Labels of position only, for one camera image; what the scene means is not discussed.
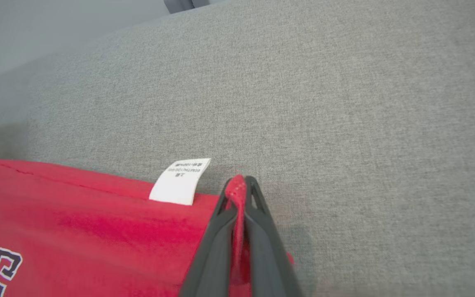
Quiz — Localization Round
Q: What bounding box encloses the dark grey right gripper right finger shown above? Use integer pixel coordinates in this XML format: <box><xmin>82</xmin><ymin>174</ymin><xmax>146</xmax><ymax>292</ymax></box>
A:
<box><xmin>244</xmin><ymin>176</ymin><xmax>304</xmax><ymax>297</ymax></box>

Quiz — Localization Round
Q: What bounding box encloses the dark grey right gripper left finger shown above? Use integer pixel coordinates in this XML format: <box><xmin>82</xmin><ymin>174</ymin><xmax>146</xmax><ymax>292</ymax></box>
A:
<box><xmin>179</xmin><ymin>178</ymin><xmax>238</xmax><ymax>297</ymax></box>

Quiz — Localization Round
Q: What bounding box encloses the red Bulls jersey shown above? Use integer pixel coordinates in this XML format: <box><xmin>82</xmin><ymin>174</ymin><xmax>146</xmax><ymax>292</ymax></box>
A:
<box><xmin>0</xmin><ymin>149</ymin><xmax>296</xmax><ymax>297</ymax></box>

